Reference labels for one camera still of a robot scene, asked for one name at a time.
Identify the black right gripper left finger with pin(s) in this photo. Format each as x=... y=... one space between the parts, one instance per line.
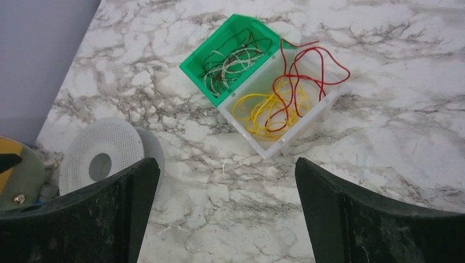
x=102 y=222

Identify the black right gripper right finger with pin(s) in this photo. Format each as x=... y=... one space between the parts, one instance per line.
x=349 y=223

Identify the white perforated cable spool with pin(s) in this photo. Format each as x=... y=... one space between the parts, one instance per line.
x=104 y=148

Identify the cream cylinder winding machine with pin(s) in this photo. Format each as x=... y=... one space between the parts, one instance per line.
x=25 y=178

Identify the white plastic bin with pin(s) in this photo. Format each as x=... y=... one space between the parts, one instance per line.
x=286 y=98

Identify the green plastic bin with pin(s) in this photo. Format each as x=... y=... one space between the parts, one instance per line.
x=238 y=48

